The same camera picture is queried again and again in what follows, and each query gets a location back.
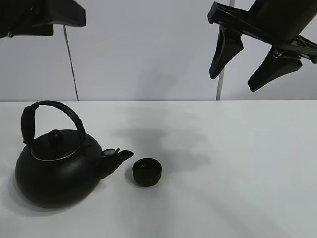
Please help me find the small black teacup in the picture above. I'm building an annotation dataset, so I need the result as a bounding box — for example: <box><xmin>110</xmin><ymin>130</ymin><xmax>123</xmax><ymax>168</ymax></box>
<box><xmin>132</xmin><ymin>158</ymin><xmax>162</xmax><ymax>187</ymax></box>

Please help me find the black round teapot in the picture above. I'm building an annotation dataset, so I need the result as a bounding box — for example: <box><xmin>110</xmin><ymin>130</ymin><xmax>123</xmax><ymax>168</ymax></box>
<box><xmin>14</xmin><ymin>100</ymin><xmax>134</xmax><ymax>208</ymax></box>

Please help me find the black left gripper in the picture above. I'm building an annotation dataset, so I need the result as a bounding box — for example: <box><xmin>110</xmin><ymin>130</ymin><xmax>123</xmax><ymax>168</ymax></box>
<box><xmin>0</xmin><ymin>0</ymin><xmax>86</xmax><ymax>38</ymax></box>

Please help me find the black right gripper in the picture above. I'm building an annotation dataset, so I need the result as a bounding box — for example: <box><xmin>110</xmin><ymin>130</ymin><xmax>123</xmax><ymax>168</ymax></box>
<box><xmin>207</xmin><ymin>0</ymin><xmax>317</xmax><ymax>91</ymax></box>

